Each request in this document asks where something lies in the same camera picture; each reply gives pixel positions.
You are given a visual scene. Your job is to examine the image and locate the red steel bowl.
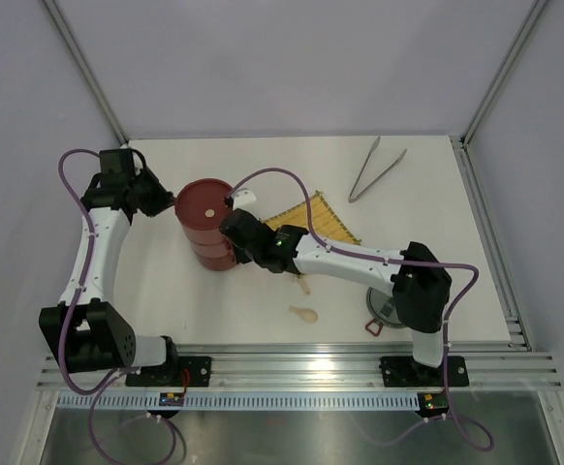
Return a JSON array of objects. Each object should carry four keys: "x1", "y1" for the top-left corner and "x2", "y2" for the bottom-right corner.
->
[
  {"x1": 196, "y1": 255, "x2": 236, "y2": 271},
  {"x1": 189, "y1": 239, "x2": 235, "y2": 260},
  {"x1": 175, "y1": 207, "x2": 229, "y2": 245}
]

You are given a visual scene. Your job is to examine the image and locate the metal tongs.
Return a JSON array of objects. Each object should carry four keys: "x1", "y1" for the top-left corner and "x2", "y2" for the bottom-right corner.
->
[{"x1": 347, "y1": 136, "x2": 408, "y2": 203}]

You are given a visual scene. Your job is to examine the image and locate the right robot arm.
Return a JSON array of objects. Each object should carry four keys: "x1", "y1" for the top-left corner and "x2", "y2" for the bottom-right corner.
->
[{"x1": 219, "y1": 209, "x2": 452, "y2": 384}]

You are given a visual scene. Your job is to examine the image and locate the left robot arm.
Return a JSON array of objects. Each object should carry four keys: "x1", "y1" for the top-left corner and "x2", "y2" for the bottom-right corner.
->
[{"x1": 39, "y1": 147, "x2": 181, "y2": 395}]

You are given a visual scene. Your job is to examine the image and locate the bamboo woven tray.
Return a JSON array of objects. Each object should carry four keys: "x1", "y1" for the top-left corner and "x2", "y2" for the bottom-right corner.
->
[{"x1": 265, "y1": 191, "x2": 361, "y2": 245}]

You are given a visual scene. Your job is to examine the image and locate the beige spoon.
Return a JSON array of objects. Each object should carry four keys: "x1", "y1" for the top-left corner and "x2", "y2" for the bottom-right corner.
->
[{"x1": 289, "y1": 306, "x2": 319, "y2": 324}]

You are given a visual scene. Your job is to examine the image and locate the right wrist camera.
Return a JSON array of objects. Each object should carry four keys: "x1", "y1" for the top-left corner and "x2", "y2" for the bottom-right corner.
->
[{"x1": 231, "y1": 189, "x2": 257, "y2": 210}]

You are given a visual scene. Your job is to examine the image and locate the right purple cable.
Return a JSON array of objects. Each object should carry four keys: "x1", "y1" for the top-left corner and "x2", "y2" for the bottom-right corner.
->
[{"x1": 223, "y1": 167, "x2": 496, "y2": 451}]

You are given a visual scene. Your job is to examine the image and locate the purple cable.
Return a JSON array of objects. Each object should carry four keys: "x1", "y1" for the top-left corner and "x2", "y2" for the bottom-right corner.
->
[
  {"x1": 223, "y1": 167, "x2": 496, "y2": 451},
  {"x1": 57, "y1": 147, "x2": 186, "y2": 462}
]

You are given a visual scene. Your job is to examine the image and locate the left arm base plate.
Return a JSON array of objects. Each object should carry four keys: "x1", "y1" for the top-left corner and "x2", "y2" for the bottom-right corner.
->
[{"x1": 125, "y1": 356, "x2": 212, "y2": 388}]

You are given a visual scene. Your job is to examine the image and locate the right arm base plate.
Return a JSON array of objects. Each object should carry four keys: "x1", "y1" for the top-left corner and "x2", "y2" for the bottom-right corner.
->
[{"x1": 379, "y1": 356, "x2": 470, "y2": 388}]

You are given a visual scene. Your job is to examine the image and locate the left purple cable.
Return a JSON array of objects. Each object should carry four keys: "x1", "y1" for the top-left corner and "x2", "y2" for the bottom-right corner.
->
[{"x1": 57, "y1": 147, "x2": 186, "y2": 462}]

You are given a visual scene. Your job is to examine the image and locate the white slotted cable duct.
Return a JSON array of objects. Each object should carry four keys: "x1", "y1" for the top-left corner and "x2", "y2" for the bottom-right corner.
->
[{"x1": 56, "y1": 392, "x2": 422, "y2": 411}]

